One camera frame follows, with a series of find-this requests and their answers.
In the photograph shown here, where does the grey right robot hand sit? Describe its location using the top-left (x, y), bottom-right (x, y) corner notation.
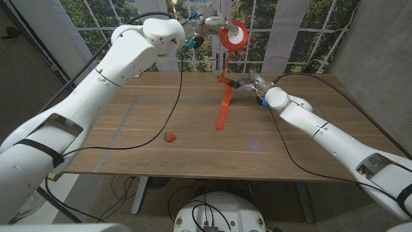
top-left (236, 72), bottom-right (274, 94)

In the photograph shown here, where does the printed window forest backdrop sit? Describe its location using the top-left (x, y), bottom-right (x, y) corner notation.
top-left (59, 0), bottom-right (361, 73)

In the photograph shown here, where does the orange ribbon spool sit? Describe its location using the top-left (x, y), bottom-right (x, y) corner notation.
top-left (214, 20), bottom-right (249, 131)

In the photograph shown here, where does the black round base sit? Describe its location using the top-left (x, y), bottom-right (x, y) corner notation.
top-left (147, 176), bottom-right (171, 190)

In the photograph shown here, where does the blue black handled screwdriver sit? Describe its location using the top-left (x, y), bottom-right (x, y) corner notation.
top-left (209, 73), bottom-right (242, 90)

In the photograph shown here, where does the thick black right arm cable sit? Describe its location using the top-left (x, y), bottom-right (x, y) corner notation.
top-left (272, 72), bottom-right (412, 160)

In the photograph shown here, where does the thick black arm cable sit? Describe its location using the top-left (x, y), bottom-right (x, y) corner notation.
top-left (38, 11), bottom-right (176, 113)
top-left (272, 72), bottom-right (412, 160)

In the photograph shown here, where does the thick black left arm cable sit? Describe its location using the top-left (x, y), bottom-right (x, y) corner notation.
top-left (38, 11), bottom-right (176, 113)

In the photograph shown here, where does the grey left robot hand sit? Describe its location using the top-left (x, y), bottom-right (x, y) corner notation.
top-left (188, 6), bottom-right (241, 39)

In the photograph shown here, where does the black door handle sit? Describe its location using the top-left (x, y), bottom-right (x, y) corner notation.
top-left (1, 26), bottom-right (22, 40)

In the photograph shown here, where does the white table leg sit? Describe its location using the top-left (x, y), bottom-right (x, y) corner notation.
top-left (131, 176), bottom-right (149, 215)
top-left (294, 180), bottom-right (315, 224)

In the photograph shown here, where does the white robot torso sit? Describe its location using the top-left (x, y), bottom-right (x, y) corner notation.
top-left (173, 191), bottom-right (267, 232)

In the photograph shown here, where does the black torso cable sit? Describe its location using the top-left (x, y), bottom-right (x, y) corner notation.
top-left (189, 200), bottom-right (232, 231)

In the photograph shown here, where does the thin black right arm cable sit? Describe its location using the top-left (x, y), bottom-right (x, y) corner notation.
top-left (267, 104), bottom-right (398, 202)

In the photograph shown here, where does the grey sneaker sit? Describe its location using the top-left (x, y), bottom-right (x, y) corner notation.
top-left (11, 191), bottom-right (48, 222)

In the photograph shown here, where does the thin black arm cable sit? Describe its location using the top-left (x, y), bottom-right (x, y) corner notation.
top-left (44, 50), bottom-right (186, 223)
top-left (267, 104), bottom-right (398, 202)

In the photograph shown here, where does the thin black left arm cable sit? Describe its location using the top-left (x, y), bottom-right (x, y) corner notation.
top-left (44, 50), bottom-right (186, 223)

